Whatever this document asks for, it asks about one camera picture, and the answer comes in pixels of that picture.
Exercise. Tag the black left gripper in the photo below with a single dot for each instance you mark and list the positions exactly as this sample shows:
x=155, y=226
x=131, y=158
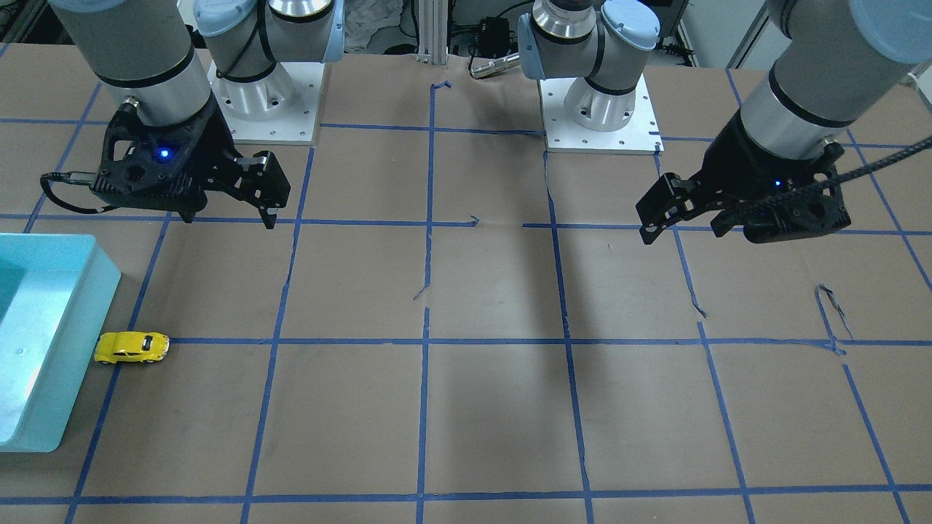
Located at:
x=746, y=159

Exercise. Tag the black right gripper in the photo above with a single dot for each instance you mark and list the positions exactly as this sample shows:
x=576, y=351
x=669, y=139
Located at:
x=211, y=142

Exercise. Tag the yellow toy beetle car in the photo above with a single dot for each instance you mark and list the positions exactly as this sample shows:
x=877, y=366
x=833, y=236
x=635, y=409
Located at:
x=131, y=346

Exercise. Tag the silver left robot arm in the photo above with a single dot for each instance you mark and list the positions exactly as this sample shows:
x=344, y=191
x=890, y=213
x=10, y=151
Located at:
x=843, y=57

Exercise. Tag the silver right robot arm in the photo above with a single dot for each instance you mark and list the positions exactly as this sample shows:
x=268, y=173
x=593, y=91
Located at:
x=144, y=49

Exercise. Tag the brown paper table cover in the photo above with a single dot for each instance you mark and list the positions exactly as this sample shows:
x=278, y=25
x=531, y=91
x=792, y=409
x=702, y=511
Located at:
x=450, y=324

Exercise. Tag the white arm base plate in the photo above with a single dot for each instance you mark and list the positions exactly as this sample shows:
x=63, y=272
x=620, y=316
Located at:
x=282, y=109
x=580, y=120

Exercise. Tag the aluminium frame post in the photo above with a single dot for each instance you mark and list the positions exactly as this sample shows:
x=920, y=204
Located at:
x=433, y=32

